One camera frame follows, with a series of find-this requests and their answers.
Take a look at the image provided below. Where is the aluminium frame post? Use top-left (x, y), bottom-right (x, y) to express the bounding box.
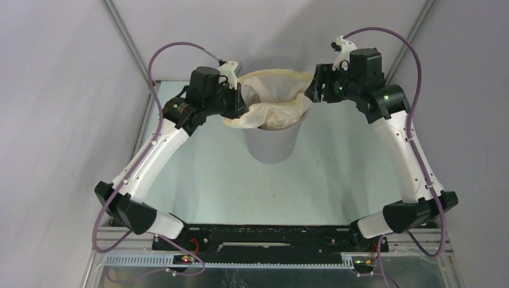
top-left (385, 0), bottom-right (439, 83)
top-left (100, 0), bottom-right (152, 87)

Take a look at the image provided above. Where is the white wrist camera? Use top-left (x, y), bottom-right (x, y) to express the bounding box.
top-left (331, 35), bottom-right (357, 71)
top-left (218, 60), bottom-right (242, 90)

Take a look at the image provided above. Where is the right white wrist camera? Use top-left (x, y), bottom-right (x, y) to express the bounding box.
top-left (331, 35), bottom-right (357, 71)

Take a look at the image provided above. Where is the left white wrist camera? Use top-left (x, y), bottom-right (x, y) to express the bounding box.
top-left (218, 60), bottom-right (242, 90)

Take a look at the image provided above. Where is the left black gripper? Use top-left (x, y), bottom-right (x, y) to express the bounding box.
top-left (204, 81), bottom-right (250, 120)

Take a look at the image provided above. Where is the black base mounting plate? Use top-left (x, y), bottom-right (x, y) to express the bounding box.
top-left (174, 224), bottom-right (378, 263)

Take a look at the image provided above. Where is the grey plastic trash bin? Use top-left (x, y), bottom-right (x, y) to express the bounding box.
top-left (243, 112), bottom-right (308, 164)

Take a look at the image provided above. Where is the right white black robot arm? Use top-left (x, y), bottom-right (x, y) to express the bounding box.
top-left (305, 48), bottom-right (459, 251)

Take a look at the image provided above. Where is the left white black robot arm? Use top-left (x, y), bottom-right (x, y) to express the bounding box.
top-left (94, 61), bottom-right (248, 250)

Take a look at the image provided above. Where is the translucent cream trash bag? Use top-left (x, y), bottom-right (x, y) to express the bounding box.
top-left (221, 69), bottom-right (313, 131)

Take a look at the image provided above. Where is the left aluminium floor rail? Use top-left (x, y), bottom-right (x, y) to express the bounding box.
top-left (128, 88), bottom-right (155, 161)

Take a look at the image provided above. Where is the right aluminium frame post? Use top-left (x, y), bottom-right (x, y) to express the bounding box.
top-left (385, 0), bottom-right (439, 83)

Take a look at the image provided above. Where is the left aluminium frame post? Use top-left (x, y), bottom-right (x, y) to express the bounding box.
top-left (100, 0), bottom-right (152, 87)

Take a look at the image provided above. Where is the grey slotted cable duct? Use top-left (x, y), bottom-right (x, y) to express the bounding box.
top-left (103, 253), bottom-right (354, 269)

